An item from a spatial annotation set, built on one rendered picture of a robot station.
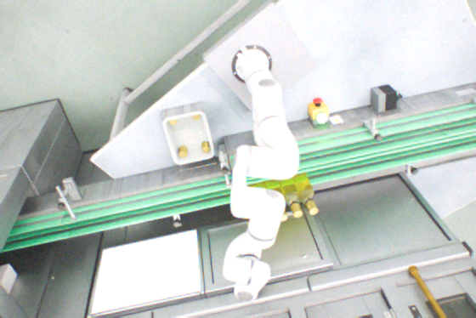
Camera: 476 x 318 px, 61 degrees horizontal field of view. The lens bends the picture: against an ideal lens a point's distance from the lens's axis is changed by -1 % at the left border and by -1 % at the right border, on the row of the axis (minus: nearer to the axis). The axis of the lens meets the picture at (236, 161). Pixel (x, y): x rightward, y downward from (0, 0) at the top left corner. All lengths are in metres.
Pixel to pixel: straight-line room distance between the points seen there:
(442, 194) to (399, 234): 0.74
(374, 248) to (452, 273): 0.27
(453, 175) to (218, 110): 1.27
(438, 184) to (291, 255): 1.03
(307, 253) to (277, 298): 0.21
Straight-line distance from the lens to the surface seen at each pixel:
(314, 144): 1.64
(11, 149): 2.11
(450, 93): 1.96
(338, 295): 1.48
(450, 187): 2.38
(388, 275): 1.54
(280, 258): 1.56
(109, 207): 1.76
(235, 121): 1.72
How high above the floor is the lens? 2.26
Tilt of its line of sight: 56 degrees down
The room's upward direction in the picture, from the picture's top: 167 degrees clockwise
